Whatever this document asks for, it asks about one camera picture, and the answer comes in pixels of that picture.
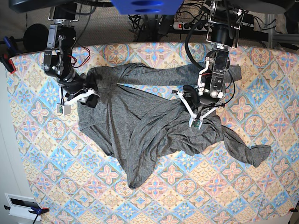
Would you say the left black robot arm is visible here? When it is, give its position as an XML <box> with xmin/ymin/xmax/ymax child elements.
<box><xmin>173</xmin><ymin>0</ymin><xmax>244</xmax><ymax>127</ymax></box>

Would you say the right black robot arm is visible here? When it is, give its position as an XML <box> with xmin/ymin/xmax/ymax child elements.
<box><xmin>42</xmin><ymin>2</ymin><xmax>99</xmax><ymax>115</ymax></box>

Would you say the grey t-shirt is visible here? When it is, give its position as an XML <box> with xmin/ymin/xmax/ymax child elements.
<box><xmin>78</xmin><ymin>63</ymin><xmax>271</xmax><ymax>189</ymax></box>

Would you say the red blue table clamp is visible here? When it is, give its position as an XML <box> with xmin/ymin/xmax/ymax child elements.
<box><xmin>0</xmin><ymin>36</ymin><xmax>19</xmax><ymax>74</ymax></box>

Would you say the patterned colourful tablecloth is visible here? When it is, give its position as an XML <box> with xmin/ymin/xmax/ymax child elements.
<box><xmin>6</xmin><ymin>47</ymin><xmax>299</xmax><ymax>224</ymax></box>

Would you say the white wall outlet box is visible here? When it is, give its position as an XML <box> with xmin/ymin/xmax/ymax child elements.
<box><xmin>5</xmin><ymin>193</ymin><xmax>39</xmax><ymax>221</ymax></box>

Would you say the black power strip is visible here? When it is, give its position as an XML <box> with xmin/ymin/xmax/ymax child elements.
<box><xmin>174</xmin><ymin>21</ymin><xmax>215</xmax><ymax>32</ymax></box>

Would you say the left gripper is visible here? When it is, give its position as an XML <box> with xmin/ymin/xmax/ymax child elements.
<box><xmin>173</xmin><ymin>85</ymin><xmax>226</xmax><ymax>129</ymax></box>

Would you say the orange blue corner clamp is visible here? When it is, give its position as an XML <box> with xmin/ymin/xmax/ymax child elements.
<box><xmin>4</xmin><ymin>205</ymin><xmax>50</xmax><ymax>224</ymax></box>

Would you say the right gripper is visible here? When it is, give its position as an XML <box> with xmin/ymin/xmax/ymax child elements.
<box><xmin>57</xmin><ymin>75</ymin><xmax>99</xmax><ymax>115</ymax></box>

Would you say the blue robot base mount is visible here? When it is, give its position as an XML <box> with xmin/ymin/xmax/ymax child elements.
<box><xmin>111</xmin><ymin>0</ymin><xmax>184</xmax><ymax>15</ymax></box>

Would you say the black round stool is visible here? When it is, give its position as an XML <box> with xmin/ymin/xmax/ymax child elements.
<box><xmin>23</xmin><ymin>23</ymin><xmax>49</xmax><ymax>52</ymax></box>

